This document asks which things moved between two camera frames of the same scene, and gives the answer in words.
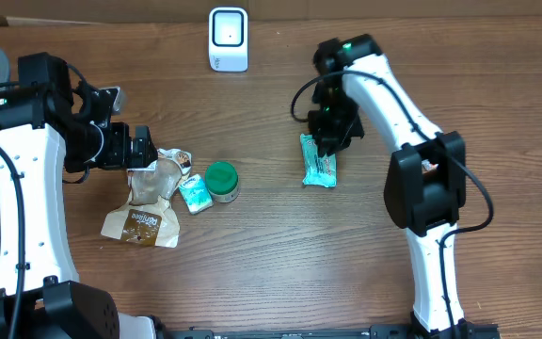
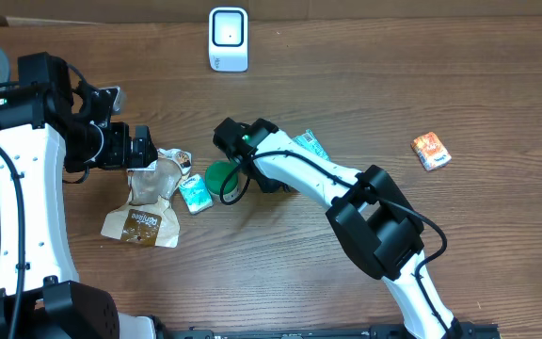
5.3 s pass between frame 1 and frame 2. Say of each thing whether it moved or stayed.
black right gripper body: moved
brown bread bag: stayed
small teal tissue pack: stayed
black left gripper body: stayed
